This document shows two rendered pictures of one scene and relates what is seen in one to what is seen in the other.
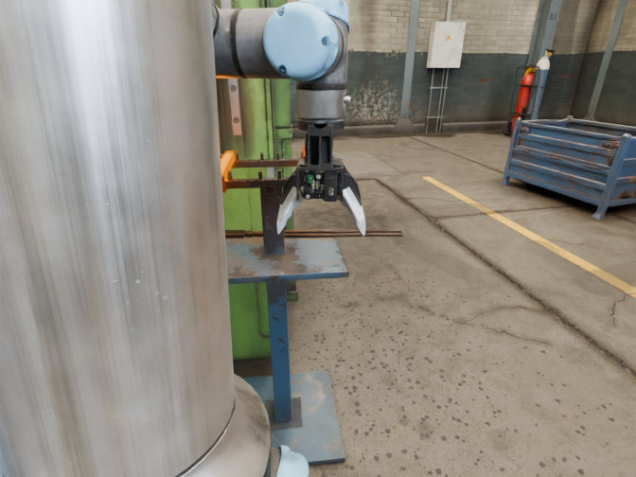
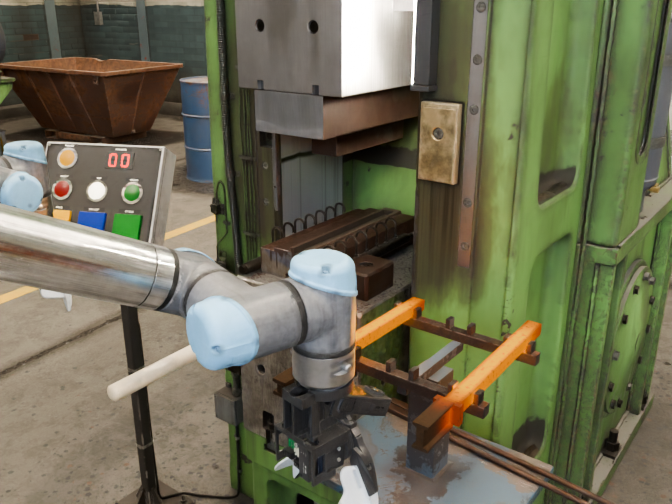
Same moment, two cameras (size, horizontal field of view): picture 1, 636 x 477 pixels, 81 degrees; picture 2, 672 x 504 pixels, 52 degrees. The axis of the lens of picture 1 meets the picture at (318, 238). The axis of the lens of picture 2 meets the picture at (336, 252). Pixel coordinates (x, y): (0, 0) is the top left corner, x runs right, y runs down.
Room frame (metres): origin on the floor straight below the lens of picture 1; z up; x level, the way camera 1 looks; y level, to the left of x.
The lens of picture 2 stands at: (0.08, -0.52, 1.56)
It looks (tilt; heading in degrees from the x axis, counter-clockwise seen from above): 20 degrees down; 44
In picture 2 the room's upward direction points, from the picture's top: straight up
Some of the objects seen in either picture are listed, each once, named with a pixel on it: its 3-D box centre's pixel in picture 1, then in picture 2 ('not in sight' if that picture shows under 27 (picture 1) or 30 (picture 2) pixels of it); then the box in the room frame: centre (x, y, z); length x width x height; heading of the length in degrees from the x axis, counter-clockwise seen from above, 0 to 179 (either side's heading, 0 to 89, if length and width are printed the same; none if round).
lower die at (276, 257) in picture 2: not in sight; (342, 241); (1.33, 0.67, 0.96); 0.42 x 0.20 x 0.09; 8
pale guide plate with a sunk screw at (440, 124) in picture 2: not in sight; (439, 142); (1.30, 0.34, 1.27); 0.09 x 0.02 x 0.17; 98
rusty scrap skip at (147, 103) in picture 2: not in sight; (92, 101); (3.99, 7.25, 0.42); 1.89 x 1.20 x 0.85; 102
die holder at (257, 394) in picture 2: not in sight; (360, 335); (1.35, 0.61, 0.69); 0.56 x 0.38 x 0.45; 8
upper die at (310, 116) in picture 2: not in sight; (342, 103); (1.33, 0.67, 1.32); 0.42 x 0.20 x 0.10; 8
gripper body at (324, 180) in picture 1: (321, 160); (319, 421); (0.59, 0.00, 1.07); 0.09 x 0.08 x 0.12; 177
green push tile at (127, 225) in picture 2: not in sight; (127, 229); (0.92, 1.03, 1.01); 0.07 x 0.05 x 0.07; 122
